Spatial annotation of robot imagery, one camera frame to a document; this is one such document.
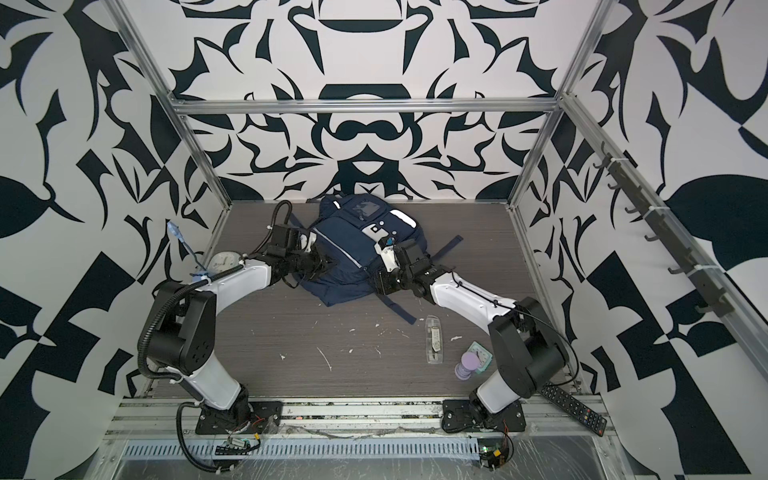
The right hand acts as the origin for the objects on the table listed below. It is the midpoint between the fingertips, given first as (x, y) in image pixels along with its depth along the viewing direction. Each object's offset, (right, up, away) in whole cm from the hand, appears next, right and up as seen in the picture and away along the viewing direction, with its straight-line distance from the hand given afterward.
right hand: (375, 276), depth 86 cm
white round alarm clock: (-50, +3, +13) cm, 52 cm away
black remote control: (+52, -32, -12) cm, 62 cm away
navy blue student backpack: (-8, +15, +16) cm, 23 cm away
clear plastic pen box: (+17, -18, -1) cm, 24 cm away
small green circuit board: (+28, -40, -15) cm, 51 cm away
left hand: (-10, +6, +3) cm, 12 cm away
